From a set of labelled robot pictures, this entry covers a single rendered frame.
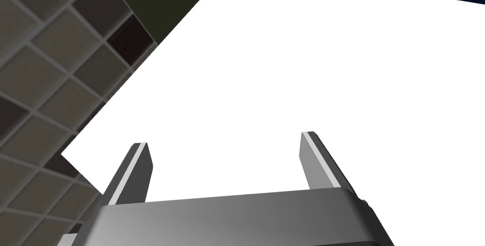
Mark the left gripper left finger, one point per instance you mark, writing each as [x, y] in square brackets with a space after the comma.
[132, 177]

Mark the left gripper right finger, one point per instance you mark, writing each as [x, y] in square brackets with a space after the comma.
[316, 168]

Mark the white flat panel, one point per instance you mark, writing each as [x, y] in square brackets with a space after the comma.
[265, 86]

